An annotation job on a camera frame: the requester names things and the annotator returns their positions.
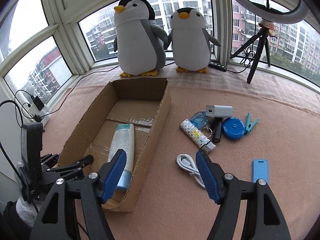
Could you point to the blue sanitizer bottle keychain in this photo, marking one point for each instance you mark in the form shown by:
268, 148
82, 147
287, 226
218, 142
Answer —
199, 120

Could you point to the brown cardboard box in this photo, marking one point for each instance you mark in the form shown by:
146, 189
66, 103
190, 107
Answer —
129, 115

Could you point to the pink blanket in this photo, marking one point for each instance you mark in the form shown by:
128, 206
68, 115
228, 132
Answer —
177, 191

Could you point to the black tripod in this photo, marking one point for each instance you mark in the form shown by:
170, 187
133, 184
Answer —
266, 30

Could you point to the black inline cable controller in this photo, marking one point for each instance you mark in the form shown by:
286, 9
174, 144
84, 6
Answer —
217, 66

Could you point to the light blue card device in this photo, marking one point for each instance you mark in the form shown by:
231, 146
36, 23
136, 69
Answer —
260, 170

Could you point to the white power strip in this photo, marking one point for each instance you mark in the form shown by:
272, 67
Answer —
36, 115

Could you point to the black charger plug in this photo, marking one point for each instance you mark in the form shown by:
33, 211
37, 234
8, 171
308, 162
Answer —
38, 103

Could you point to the teal clothes peg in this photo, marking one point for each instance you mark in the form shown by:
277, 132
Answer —
249, 124

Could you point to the large penguin plush toy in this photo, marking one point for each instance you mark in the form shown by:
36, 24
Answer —
139, 39

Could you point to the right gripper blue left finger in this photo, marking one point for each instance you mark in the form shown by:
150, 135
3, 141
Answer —
97, 189

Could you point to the plaid windowsill cloth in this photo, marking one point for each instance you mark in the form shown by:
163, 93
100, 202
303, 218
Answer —
264, 85

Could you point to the white gloved hand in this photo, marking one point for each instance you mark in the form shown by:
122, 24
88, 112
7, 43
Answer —
26, 212

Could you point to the patterned white lighter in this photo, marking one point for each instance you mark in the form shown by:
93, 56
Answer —
203, 142

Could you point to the black cylinder device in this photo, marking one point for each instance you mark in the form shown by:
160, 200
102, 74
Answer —
216, 130

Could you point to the white power adapter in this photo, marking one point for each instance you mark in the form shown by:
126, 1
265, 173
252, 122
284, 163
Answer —
218, 111

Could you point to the white ring light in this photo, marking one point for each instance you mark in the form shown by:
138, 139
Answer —
272, 15

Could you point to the small penguin plush toy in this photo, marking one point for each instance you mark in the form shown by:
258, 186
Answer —
190, 41

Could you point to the black phone on mount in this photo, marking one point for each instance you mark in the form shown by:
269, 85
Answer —
31, 147

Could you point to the white blue lotion tube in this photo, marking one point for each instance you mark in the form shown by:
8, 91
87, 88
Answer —
124, 139

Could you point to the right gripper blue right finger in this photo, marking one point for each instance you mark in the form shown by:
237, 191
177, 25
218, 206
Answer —
225, 190

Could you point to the blue round tape measure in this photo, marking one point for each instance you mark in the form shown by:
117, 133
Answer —
233, 128

